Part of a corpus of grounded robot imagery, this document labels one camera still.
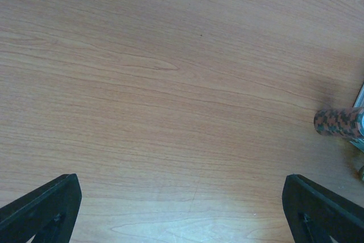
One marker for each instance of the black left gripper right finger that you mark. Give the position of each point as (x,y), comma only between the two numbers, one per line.
(316,214)

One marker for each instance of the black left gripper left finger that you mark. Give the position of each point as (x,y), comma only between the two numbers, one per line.
(46,214)

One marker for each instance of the aluminium poker case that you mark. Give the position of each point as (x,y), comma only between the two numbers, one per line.
(357,141)

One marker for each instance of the brown poker chip stack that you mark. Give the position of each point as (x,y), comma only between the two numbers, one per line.
(336,122)

